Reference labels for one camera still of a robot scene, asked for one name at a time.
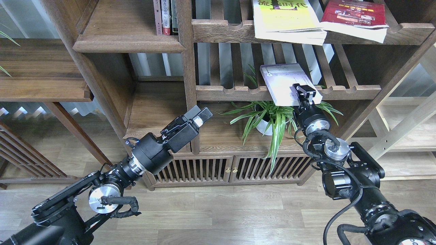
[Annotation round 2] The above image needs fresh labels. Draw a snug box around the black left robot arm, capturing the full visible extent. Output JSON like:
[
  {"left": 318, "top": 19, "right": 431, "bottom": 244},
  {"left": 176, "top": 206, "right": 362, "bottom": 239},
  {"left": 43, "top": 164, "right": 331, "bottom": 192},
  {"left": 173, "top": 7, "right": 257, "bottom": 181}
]
[{"left": 3, "top": 106, "right": 212, "bottom": 245}]

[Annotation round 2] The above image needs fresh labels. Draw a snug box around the green spider plant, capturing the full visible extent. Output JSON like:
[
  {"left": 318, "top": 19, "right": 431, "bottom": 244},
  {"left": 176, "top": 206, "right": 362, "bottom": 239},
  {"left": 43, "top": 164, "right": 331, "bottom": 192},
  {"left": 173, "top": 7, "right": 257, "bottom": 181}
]
[{"left": 215, "top": 64, "right": 344, "bottom": 175}]

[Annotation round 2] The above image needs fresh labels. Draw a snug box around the dark slatted wooden rack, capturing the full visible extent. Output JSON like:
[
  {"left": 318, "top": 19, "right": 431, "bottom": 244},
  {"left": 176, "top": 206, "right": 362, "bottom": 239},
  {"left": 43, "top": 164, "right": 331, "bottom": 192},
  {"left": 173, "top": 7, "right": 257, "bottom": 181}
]
[{"left": 0, "top": 123, "right": 78, "bottom": 190}]

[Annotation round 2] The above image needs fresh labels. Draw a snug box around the white plant pot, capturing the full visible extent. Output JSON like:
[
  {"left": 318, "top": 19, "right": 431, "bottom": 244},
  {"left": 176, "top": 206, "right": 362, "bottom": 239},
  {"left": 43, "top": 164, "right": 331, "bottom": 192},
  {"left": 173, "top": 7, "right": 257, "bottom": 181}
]
[{"left": 254, "top": 104, "right": 290, "bottom": 135}]

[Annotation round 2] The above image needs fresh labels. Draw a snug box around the red white upright book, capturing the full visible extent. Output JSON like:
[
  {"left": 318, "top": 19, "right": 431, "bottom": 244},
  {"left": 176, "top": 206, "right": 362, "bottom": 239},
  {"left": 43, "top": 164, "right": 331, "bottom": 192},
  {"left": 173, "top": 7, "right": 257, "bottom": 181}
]
[{"left": 160, "top": 0, "right": 171, "bottom": 36}]

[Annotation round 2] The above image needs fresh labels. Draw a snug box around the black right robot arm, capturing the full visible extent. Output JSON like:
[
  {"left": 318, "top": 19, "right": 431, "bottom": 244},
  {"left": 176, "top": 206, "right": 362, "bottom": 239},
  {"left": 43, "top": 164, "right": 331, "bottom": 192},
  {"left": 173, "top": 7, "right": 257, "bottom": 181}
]
[{"left": 290, "top": 84, "right": 436, "bottom": 245}]

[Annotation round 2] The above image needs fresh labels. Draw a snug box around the dark wooden bookshelf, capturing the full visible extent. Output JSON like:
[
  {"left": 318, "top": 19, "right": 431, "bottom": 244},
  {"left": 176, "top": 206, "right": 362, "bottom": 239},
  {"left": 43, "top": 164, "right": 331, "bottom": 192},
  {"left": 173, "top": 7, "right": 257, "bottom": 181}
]
[{"left": 40, "top": 0, "right": 436, "bottom": 191}]

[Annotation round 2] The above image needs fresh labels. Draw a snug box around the dark green upright book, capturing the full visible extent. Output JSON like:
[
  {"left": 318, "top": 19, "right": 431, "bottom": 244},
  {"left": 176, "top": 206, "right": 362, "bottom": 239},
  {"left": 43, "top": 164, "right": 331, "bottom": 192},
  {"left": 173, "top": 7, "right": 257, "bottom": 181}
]
[{"left": 170, "top": 0, "right": 178, "bottom": 35}]

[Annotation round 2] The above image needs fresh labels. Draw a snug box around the yellow cover book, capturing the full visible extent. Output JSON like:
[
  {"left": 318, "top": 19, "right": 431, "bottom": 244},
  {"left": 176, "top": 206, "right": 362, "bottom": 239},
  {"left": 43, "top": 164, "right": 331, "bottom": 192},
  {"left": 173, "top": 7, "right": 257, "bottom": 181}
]
[{"left": 252, "top": 0, "right": 327, "bottom": 46}]

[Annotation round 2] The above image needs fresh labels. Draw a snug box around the light wooden shelf unit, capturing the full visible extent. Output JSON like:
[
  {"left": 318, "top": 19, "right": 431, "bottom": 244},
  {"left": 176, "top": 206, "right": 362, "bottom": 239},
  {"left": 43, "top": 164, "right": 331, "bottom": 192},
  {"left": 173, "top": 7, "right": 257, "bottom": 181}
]
[{"left": 349, "top": 45, "right": 436, "bottom": 180}]

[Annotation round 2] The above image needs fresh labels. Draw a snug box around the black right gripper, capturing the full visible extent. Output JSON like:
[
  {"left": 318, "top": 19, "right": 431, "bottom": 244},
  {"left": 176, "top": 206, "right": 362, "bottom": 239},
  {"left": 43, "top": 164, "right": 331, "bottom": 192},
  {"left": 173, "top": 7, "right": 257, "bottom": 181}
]
[{"left": 293, "top": 84, "right": 330, "bottom": 135}]

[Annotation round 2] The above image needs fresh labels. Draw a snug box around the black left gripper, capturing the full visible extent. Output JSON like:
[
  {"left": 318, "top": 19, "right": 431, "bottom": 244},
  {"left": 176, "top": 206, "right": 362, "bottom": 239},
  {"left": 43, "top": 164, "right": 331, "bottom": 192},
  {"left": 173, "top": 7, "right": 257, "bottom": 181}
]
[{"left": 131, "top": 105, "right": 213, "bottom": 175}]

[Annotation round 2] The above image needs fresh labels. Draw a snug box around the white lavender book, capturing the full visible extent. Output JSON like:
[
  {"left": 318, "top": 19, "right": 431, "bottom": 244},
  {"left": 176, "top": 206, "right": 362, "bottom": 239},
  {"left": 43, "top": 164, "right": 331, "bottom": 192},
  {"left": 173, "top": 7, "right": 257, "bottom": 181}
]
[{"left": 260, "top": 63, "right": 315, "bottom": 107}]

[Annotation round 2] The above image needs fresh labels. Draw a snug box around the red cover book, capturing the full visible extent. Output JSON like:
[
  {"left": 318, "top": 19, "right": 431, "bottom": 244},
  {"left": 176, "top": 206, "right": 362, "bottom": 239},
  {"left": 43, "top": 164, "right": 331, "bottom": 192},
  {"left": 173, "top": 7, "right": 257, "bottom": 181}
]
[{"left": 320, "top": 0, "right": 388, "bottom": 43}]

